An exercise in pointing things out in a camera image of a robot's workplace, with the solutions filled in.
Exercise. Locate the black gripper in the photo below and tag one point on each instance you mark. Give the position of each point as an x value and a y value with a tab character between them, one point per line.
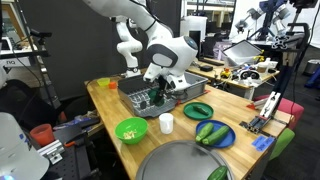
168	83

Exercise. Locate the dark green cup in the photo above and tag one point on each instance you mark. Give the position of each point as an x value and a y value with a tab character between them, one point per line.
155	97

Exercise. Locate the bright green bowl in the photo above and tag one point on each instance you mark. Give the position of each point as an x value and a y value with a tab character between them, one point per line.
124	128

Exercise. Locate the yellow-green small bowl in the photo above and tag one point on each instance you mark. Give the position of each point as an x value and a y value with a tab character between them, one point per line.
103	82

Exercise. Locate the red plastic cup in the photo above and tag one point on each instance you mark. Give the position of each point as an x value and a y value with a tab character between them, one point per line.
42	136

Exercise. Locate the red plastic piece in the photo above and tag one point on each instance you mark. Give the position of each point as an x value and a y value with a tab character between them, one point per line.
178	102

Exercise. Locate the white mug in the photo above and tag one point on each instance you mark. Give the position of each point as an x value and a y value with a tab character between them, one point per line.
166	125

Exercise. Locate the grey plastic bin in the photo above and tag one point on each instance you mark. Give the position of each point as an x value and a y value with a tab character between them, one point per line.
196	86

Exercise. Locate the grey dish rack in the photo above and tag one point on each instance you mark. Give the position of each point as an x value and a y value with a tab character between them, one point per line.
133	86

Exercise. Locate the green plate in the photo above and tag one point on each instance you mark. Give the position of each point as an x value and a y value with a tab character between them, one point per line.
190	113

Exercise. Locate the small dark cucumber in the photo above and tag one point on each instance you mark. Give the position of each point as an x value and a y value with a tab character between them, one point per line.
201	110

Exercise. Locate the small black box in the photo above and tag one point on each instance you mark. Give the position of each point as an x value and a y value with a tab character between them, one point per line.
206	68

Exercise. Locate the wooden side desk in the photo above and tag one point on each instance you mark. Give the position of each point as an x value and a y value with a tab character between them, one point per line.
213	80

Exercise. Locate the orange cube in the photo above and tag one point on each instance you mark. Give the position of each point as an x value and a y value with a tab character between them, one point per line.
113	85

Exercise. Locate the peanut pile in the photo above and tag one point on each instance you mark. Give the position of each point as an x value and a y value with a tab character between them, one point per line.
130	134

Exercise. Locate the long green cucumber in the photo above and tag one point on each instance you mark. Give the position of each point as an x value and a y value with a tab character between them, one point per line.
216	135
204	131

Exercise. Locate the black keyboard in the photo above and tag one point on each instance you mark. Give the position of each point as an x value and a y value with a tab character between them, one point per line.
211	61

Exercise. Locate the yellow toy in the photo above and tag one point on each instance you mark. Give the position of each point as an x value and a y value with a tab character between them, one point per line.
226	73

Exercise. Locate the grey round tray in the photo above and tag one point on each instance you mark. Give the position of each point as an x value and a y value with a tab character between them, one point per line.
176	161

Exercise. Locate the blue plate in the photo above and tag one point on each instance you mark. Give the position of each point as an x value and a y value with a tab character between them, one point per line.
226	140

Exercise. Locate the clear container grey lid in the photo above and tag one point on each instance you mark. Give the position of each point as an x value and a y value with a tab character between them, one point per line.
241	51

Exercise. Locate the white black headset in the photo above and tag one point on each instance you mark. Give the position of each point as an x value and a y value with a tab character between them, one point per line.
250	74

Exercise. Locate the dark green cucumber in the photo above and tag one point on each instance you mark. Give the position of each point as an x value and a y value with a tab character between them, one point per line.
217	173

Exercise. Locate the black perforated board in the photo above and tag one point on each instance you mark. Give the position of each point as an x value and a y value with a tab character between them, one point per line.
80	160

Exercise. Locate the blue tape patch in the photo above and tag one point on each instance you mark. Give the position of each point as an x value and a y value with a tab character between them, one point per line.
263	142

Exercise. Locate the pink chair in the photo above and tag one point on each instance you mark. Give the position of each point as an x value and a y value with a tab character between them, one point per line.
290	108

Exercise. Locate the aluminium extrusion block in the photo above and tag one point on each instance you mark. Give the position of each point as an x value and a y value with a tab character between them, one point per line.
51	151

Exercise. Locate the green chair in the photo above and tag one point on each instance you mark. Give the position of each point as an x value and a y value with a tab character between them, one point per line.
283	141

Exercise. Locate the black office chair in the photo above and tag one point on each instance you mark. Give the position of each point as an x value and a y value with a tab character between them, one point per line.
23	103

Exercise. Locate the grey trash can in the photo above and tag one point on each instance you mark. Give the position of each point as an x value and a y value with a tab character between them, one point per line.
311	66

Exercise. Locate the cluttered lab shelf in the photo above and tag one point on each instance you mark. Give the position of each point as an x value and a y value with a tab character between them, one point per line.
13	58

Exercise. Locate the white dome housing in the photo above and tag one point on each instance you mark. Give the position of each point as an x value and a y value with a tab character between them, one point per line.
16	150

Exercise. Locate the black aluminium camera stand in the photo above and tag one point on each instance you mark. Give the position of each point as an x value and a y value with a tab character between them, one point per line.
283	80

